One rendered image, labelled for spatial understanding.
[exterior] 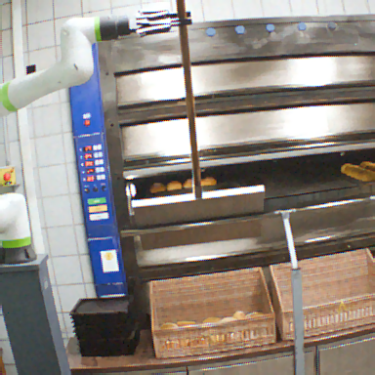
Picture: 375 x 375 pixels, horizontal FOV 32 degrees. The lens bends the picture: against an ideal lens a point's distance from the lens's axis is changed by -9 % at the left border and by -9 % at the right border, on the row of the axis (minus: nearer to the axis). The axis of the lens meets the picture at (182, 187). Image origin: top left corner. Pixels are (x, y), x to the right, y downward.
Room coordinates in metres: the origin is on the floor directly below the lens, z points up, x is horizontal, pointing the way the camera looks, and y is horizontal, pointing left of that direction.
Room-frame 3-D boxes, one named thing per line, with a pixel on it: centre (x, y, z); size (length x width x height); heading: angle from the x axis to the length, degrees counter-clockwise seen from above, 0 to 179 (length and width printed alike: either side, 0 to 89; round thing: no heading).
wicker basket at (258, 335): (3.16, -0.06, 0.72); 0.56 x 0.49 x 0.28; 90
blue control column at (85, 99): (4.35, 0.42, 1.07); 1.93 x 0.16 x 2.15; 0
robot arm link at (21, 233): (2.42, 0.64, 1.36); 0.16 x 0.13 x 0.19; 144
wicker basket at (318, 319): (3.15, -0.65, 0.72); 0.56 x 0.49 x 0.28; 89
